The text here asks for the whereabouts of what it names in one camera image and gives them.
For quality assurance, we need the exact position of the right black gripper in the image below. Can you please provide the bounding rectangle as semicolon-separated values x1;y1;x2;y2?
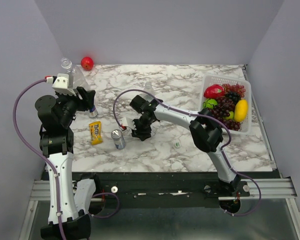
128;116;153;142

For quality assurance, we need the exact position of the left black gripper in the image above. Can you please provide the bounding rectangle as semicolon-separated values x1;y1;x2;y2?
55;85;96;127

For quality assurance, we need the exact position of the clear unlabeled plastic bottle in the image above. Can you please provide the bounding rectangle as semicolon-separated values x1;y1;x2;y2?
60;57;90;91

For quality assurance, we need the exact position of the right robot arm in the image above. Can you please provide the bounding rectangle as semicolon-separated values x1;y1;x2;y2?
130;95;241;196

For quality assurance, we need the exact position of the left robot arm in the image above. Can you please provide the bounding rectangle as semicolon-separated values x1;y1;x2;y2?
35;87;96;240

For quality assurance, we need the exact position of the green label water bottle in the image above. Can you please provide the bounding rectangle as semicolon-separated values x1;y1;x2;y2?
144;81;155;96

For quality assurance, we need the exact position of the upright red bull can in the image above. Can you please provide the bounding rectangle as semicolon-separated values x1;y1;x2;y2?
89;106;98;119

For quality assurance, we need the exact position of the tilted silver drink can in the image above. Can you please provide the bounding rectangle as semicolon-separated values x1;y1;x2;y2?
111;129;126;150

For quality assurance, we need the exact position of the red apple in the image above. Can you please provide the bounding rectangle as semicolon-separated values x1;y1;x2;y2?
80;56;94;71

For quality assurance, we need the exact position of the yellow m&m's candy bag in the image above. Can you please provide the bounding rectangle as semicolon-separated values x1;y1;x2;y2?
89;121;103;146

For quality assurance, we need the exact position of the green striped ball fruit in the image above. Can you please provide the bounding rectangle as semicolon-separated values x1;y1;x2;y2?
202;98;218;109

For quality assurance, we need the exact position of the white plastic fruit basket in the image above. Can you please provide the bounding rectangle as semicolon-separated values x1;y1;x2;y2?
198;74;252;135

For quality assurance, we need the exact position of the red dragon fruit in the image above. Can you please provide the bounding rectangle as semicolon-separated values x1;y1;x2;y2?
203;84;225;99

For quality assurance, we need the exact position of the dark purple grape bunch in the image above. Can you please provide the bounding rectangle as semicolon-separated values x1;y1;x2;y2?
210;93;241;131

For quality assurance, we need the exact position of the red grape bunch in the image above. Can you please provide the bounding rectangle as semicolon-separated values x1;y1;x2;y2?
222;83;246;98

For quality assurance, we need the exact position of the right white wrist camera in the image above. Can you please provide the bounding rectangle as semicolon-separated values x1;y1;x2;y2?
120;117;136;130

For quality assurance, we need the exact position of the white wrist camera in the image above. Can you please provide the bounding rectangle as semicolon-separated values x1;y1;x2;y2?
120;117;136;130
52;73;76;96

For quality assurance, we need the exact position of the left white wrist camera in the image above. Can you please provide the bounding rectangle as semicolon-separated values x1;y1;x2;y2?
52;73;76;96

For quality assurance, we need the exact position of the black mounting base rail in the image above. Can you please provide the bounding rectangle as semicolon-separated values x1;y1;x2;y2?
64;170;251;210

